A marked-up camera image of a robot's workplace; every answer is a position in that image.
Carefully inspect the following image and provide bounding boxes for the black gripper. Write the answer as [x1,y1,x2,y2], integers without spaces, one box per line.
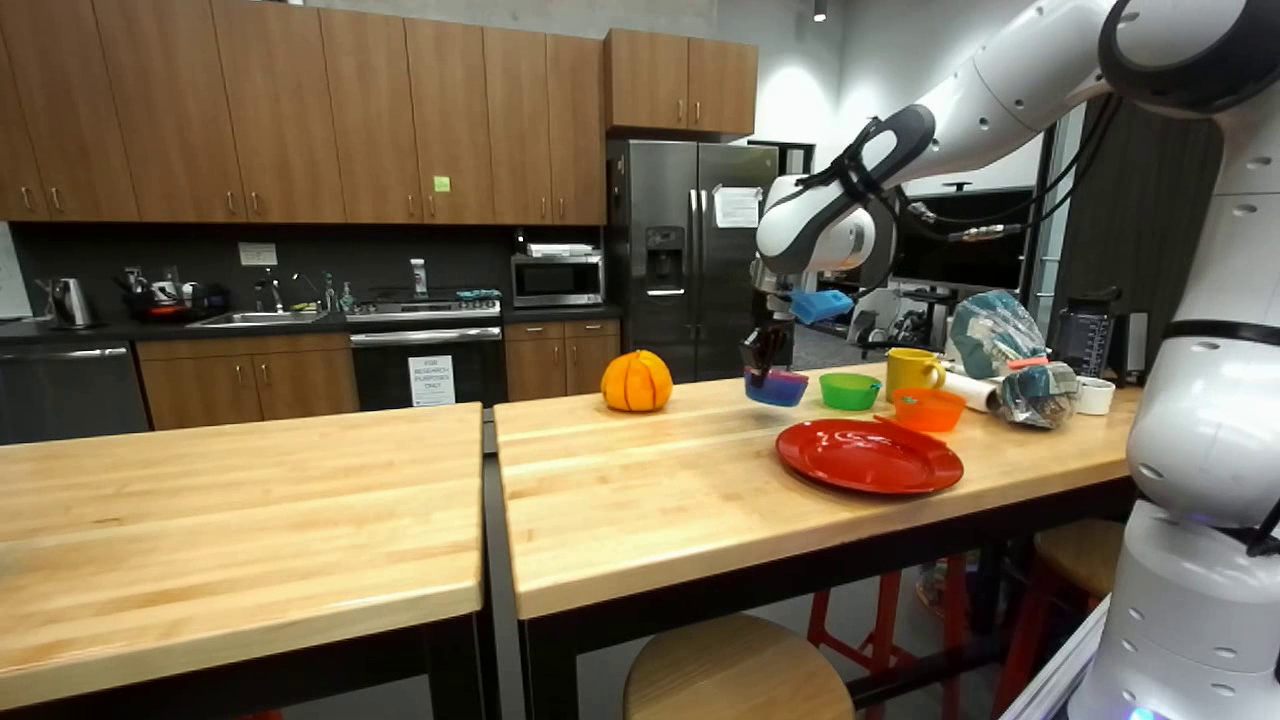
[739,259,796,390]

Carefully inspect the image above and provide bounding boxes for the purple plastic bowl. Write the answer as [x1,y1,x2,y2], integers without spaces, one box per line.
[743,368,808,409]

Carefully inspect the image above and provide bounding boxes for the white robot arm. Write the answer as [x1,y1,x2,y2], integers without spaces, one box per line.
[754,0,1280,720]

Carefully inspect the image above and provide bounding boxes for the green plastic bowl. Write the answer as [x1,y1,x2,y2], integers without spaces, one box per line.
[818,372,881,412]

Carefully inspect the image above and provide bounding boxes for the orange plastic bowl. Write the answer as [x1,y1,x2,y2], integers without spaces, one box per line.
[890,390,966,432]

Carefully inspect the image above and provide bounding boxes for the yellow mug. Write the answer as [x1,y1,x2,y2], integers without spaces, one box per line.
[883,350,943,399]

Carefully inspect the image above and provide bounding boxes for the orange pumpkin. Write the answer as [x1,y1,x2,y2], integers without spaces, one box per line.
[601,350,672,412]

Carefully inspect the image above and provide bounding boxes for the stainless steel refrigerator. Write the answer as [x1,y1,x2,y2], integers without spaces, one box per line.
[609,141,780,381]

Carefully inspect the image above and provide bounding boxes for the red plate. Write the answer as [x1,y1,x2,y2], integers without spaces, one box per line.
[776,422,962,498]

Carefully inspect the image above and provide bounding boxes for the white paper roll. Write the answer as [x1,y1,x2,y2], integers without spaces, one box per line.
[943,372,994,412]

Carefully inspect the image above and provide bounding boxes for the crumpled plastic bag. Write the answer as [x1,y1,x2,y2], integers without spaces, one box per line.
[943,287,1076,432]

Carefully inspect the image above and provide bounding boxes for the lower wooden cabinet right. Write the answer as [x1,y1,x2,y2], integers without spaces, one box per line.
[503,320,619,399]

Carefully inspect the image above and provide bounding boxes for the wooden cabinet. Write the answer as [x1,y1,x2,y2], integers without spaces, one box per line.
[137,334,356,427]
[503,320,619,399]

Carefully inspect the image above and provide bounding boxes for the microwave oven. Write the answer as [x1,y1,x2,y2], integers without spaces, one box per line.
[510,255,605,308]

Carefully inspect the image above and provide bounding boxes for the cabinet above refrigerator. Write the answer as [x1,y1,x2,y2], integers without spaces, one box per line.
[605,29,754,138]

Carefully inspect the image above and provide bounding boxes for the white tape roll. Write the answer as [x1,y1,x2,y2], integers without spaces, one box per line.
[1071,377,1116,415]

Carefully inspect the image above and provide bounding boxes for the round wooden stool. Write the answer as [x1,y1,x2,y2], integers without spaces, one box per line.
[622,618,855,720]

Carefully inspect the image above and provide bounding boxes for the red metal stool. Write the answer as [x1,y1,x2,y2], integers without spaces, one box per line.
[804,553,966,720]

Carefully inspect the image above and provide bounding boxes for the wooden stool right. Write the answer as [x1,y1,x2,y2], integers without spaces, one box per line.
[991,520,1124,714]

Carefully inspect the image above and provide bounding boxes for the kitchen sink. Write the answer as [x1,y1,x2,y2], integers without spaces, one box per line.
[188,314,322,334]

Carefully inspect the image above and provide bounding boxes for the lower wooden cabinet left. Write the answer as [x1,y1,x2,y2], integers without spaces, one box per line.
[137,334,356,427]

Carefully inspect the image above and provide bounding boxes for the upper wooden cabinets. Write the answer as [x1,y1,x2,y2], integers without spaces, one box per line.
[0,0,605,226]

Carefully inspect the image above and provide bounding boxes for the silver electric kettle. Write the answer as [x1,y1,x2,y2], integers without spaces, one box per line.
[52,275,91,327]

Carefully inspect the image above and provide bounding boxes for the black dishwasher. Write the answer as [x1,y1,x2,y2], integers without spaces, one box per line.
[0,344,147,446]

